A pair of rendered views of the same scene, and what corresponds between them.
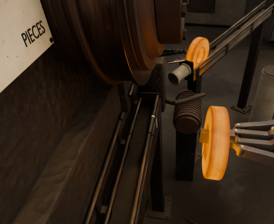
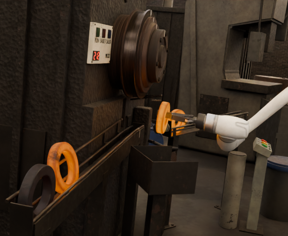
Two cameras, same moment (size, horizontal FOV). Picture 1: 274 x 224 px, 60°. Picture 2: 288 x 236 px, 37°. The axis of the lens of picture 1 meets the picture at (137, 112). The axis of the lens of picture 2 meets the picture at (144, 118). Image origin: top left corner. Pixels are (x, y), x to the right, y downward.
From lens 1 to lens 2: 175 cm
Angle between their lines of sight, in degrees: 30
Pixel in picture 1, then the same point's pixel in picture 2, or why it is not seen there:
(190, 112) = not seen: hidden behind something
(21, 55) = (104, 58)
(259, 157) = (177, 118)
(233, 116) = (215, 212)
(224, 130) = (165, 104)
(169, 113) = not seen: hidden behind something
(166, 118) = not seen: hidden behind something
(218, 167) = (160, 117)
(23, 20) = (107, 50)
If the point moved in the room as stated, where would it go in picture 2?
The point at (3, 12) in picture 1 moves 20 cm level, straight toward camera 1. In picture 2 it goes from (105, 46) to (122, 48)
